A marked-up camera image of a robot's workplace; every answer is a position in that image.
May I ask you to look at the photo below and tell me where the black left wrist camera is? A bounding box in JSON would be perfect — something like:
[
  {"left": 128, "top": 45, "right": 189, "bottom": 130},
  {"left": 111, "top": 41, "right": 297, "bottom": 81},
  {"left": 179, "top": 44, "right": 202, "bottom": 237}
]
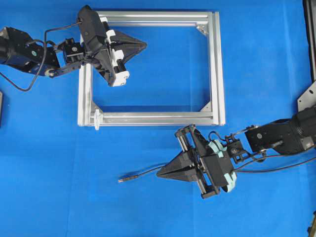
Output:
[{"left": 78, "top": 5, "right": 109, "bottom": 53}]

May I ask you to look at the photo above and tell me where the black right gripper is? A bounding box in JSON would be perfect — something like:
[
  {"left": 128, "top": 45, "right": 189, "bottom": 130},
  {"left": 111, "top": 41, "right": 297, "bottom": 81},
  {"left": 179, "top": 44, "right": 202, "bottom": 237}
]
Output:
[{"left": 157, "top": 124, "right": 223, "bottom": 199}]

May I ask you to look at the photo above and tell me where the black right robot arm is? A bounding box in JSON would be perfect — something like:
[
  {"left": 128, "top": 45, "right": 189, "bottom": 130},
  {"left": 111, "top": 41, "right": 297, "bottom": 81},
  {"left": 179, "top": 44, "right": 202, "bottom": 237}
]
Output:
[{"left": 157, "top": 106, "right": 316, "bottom": 198}]

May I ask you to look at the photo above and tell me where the black rail at right edge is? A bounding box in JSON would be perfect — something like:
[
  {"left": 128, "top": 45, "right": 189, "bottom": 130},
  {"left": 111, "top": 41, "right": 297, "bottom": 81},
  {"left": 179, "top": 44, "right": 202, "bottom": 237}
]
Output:
[{"left": 303, "top": 0, "right": 316, "bottom": 82}]

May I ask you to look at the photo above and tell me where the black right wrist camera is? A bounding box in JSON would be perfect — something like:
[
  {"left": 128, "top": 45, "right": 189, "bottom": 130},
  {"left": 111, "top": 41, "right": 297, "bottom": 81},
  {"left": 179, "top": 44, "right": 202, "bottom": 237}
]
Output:
[{"left": 200, "top": 140, "right": 237, "bottom": 193}]

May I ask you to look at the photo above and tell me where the black wire with plug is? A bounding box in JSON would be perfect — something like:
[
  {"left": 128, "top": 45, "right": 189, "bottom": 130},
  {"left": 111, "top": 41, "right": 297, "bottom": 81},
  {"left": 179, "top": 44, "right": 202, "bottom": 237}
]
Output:
[{"left": 118, "top": 148, "right": 316, "bottom": 183}]

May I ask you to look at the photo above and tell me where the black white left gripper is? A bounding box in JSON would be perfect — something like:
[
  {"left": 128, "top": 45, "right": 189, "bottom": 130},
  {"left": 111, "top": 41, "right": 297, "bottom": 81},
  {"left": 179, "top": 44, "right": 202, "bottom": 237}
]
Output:
[{"left": 85, "top": 16, "right": 148, "bottom": 87}]

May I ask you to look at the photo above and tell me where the dark block at left edge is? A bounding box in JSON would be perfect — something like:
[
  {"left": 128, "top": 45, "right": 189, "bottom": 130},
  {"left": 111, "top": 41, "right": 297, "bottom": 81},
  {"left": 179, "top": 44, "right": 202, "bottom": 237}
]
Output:
[{"left": 0, "top": 91, "right": 3, "bottom": 125}]

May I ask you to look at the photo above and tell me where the silver aluminium extrusion frame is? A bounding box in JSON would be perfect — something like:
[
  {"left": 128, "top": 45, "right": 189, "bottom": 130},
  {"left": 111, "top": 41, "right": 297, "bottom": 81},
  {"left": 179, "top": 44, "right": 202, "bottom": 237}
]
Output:
[{"left": 77, "top": 10, "right": 226, "bottom": 127}]

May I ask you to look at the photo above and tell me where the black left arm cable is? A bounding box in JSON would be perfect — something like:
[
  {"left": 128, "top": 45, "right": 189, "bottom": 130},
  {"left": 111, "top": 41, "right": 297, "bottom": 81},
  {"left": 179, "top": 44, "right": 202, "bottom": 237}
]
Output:
[{"left": 0, "top": 21, "right": 83, "bottom": 92}]

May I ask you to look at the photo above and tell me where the dark object bottom right corner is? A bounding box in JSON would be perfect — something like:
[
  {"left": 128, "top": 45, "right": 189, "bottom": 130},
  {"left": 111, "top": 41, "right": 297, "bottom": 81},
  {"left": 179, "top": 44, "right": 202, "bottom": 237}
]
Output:
[{"left": 307, "top": 211, "right": 316, "bottom": 237}]

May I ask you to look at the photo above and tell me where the white string loop clip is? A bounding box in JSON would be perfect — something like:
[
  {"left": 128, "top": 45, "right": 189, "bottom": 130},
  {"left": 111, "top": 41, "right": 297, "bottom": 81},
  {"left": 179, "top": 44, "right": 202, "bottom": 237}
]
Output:
[{"left": 93, "top": 109, "right": 103, "bottom": 130}]

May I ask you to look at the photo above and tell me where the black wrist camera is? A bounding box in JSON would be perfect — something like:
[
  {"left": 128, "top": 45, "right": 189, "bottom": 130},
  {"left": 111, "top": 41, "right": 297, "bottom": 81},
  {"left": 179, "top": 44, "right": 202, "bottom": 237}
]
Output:
[
  {"left": 200, "top": 140, "right": 237, "bottom": 193},
  {"left": 78, "top": 5, "right": 109, "bottom": 53}
]

